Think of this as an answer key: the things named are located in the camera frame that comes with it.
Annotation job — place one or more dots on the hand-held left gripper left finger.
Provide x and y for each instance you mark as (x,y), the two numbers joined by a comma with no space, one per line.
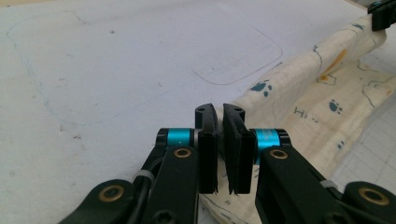
(208,155)

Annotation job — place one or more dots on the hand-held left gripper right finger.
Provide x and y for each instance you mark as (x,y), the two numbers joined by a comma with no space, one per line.
(239,155)

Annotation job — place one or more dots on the cream cloth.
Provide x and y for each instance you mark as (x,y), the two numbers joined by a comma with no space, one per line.
(311,102)

